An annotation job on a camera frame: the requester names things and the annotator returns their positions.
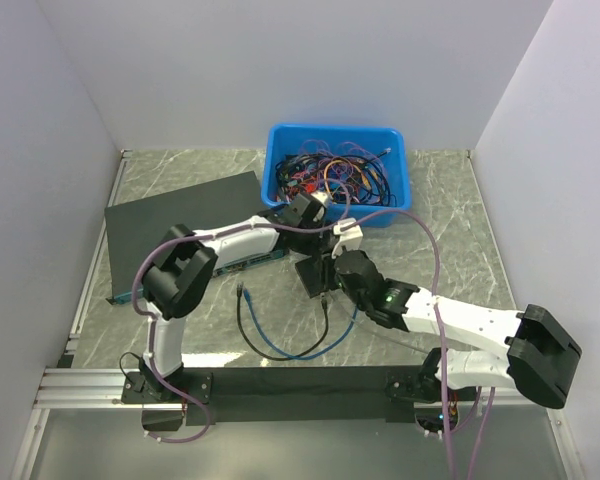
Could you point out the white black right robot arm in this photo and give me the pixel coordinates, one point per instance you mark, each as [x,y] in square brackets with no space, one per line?
[527,350]

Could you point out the large black network switch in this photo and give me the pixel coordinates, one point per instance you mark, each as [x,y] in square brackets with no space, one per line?
[135,228]

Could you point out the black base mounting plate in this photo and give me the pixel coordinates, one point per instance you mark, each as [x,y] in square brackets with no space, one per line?
[245,394]

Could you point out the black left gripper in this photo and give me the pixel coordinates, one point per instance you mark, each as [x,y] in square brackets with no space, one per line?
[317,242]

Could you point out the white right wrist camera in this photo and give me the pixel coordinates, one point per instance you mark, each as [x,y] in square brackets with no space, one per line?
[348,236]

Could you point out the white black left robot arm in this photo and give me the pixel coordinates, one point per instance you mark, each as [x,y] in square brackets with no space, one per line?
[172,281]

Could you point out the small black network switch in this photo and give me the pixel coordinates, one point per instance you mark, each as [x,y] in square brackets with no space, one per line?
[315,274]

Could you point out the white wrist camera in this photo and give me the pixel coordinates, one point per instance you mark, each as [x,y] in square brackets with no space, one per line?
[322,196]
[348,236]

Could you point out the blue plastic bin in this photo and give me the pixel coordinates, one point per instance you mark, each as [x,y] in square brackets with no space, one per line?
[364,169]

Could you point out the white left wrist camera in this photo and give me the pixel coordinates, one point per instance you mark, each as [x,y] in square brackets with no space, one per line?
[322,196]

